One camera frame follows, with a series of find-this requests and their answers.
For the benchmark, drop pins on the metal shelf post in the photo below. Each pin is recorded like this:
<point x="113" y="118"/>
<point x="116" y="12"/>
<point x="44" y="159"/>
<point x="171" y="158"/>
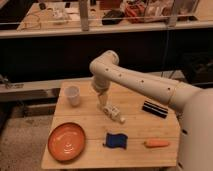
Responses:
<point x="174" y="13"/>
<point x="83" y="10"/>

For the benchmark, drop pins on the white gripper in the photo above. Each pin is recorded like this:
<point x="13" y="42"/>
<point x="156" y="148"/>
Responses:
<point x="102" y="97"/>

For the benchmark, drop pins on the wooden table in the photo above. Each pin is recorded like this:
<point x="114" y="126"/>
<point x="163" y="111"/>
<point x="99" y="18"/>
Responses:
<point x="139" y="126"/>

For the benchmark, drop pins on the metal shelf post left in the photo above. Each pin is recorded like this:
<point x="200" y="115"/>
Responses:
<point x="83" y="10"/>

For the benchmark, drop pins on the orange plate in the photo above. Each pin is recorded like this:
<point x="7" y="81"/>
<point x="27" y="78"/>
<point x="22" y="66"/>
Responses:
<point x="66" y="142"/>

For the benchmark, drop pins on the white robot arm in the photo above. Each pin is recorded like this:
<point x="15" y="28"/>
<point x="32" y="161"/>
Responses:
<point x="195" y="152"/>

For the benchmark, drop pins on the red object on shelf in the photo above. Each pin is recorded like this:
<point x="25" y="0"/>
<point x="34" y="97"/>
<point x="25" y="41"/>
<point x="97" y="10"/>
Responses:
<point x="135" y="13"/>

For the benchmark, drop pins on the white plastic cup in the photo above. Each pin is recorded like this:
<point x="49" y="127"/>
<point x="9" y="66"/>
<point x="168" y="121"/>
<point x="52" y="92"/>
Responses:
<point x="73" y="95"/>

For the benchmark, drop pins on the black bag on shelf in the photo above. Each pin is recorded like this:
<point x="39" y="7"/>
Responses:
<point x="112" y="17"/>

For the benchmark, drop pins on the blue cloth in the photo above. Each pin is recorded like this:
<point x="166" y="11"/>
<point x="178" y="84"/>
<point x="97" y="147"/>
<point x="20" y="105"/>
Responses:
<point x="116" y="140"/>

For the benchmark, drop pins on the orange carrot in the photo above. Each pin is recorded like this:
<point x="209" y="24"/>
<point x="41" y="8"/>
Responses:
<point x="156" y="143"/>

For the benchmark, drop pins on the black striped box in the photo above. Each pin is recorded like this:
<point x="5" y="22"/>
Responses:
<point x="155" y="109"/>

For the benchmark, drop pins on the metal shelf post right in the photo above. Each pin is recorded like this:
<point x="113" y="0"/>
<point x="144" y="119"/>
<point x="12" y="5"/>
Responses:
<point x="174" y="13"/>

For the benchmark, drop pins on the white bottle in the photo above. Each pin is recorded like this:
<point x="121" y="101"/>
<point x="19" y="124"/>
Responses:
<point x="112" y="112"/>

